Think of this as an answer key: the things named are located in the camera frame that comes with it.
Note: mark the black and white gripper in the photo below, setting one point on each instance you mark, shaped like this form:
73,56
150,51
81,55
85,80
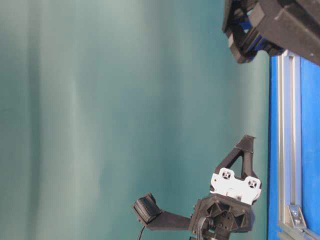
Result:
228,207

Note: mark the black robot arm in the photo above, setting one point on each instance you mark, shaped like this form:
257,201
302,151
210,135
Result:
290,31

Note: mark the aluminium extrusion frame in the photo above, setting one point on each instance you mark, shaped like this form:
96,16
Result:
289,144

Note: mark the lower metal corner bracket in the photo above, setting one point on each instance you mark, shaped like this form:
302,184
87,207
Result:
296,217

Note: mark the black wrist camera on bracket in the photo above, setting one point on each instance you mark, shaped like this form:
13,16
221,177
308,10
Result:
156,219

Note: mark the green fabric backdrop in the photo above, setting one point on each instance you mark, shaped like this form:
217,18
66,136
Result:
103,101

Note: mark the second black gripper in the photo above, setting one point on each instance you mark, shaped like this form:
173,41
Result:
273,26

